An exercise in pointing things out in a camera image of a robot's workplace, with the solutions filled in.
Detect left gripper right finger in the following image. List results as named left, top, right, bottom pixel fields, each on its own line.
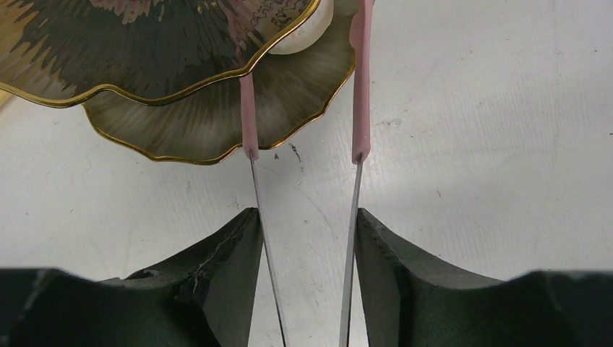
left=356, top=208, right=612, bottom=347

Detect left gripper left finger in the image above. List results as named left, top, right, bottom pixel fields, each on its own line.
left=1, top=207, right=262, bottom=346

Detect white glazed donut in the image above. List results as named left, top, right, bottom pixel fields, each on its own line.
left=269, top=0, right=334, bottom=55

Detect pink handled metal tongs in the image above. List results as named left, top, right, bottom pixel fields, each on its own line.
left=239, top=1, right=374, bottom=346

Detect three tier dark cake stand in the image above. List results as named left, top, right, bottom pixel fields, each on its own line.
left=1, top=1, right=358, bottom=165

